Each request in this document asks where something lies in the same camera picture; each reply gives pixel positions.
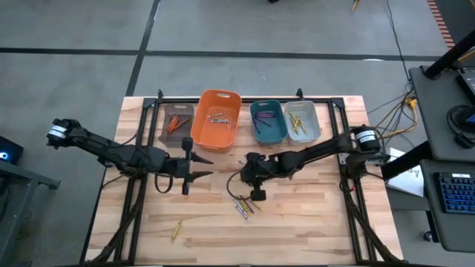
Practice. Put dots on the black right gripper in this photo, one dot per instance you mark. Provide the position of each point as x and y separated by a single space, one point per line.
259 168

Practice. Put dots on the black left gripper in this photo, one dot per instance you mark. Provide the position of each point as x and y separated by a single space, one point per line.
174 167

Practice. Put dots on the purple crayon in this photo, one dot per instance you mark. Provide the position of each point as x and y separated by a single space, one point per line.
248 204
265 112
257 125
266 116

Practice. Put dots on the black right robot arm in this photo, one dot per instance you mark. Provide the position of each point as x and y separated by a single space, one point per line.
315 150

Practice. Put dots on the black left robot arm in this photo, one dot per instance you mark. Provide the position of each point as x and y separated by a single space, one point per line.
111 152

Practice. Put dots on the smoky grey plastic bin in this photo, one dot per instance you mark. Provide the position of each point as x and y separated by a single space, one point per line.
182 141

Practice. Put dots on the teal plastic bin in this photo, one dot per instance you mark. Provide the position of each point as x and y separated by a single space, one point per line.
269 135

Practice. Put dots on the orange plastic bin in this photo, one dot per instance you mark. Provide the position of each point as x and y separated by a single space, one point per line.
219 133

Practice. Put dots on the white plastic bin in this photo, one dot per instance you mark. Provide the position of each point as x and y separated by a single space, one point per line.
311 130

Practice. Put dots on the black diagonal beam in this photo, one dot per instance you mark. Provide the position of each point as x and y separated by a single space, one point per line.
404 163

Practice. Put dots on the white paper sheet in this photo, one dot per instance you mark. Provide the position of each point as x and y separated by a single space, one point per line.
408 181

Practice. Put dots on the grey metal shelf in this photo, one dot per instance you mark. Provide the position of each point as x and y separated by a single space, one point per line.
22 172

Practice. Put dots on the black caster wheel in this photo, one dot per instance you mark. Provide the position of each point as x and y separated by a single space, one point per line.
429 236

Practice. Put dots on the black box blue light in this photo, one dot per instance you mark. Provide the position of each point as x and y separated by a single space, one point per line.
13 148

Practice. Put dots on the backlit black keyboard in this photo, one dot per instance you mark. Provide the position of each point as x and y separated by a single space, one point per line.
458 193

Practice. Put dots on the black stand pole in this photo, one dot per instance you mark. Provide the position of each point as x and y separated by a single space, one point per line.
449 55

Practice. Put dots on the black laptop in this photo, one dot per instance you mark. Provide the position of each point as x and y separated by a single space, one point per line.
468 83

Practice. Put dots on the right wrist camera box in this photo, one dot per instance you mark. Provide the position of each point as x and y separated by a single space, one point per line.
258 195

